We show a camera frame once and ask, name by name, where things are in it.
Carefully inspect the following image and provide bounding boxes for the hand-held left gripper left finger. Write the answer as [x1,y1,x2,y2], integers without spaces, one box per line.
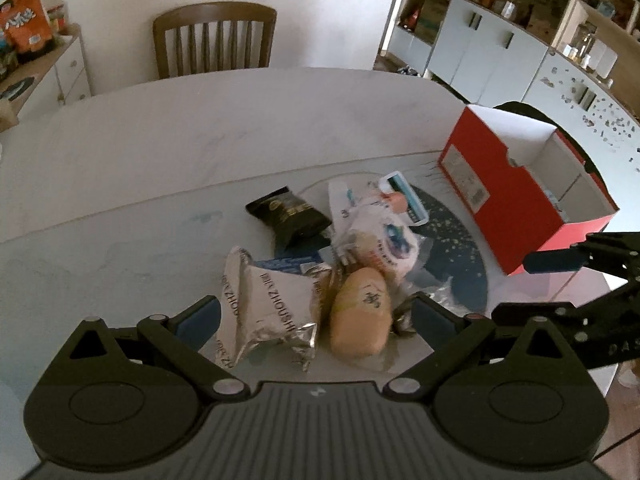
[50,295,251,403]

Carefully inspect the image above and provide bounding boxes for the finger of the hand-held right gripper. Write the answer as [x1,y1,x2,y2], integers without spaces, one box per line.
[522,231,640,288]
[491,280,640,346]

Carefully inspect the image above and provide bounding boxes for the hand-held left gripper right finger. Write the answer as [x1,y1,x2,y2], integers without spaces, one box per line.
[382,292,593,402]

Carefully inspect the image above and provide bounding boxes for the red cardboard shoebox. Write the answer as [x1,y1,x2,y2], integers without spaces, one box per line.
[436,104,621,277]

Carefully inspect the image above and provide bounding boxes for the silver snack packet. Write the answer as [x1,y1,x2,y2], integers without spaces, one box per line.
[212,246,333,373]

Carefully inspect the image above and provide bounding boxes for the tan bread packet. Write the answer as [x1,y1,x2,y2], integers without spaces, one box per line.
[327,266,396,358]

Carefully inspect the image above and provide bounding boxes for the white bread bag blue print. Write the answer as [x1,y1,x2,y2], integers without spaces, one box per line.
[345,200,426,291]

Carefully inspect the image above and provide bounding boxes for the blue snack packet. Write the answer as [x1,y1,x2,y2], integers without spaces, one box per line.
[255,252,331,276]

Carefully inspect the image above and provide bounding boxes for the white teal packet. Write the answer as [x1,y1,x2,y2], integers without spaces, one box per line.
[374,170,431,226]

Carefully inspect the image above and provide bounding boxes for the black snack packet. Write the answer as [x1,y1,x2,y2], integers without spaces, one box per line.
[245,186,333,248]

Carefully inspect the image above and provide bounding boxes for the white desktop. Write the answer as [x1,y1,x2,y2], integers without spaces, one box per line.
[0,66,621,411]

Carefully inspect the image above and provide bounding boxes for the white canister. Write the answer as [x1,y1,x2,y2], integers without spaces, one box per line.
[587,40,619,80]

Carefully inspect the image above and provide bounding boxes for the white shelf cabinet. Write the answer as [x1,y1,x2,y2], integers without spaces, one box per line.
[382,0,640,171]

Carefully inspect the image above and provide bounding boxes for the white sideboard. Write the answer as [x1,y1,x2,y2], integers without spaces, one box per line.
[0,22,93,133]

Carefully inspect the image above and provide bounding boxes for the wooden chair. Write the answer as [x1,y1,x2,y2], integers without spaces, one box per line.
[152,2,278,81]

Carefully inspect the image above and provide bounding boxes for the orange snack bag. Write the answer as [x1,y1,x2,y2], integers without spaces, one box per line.
[0,0,55,56]

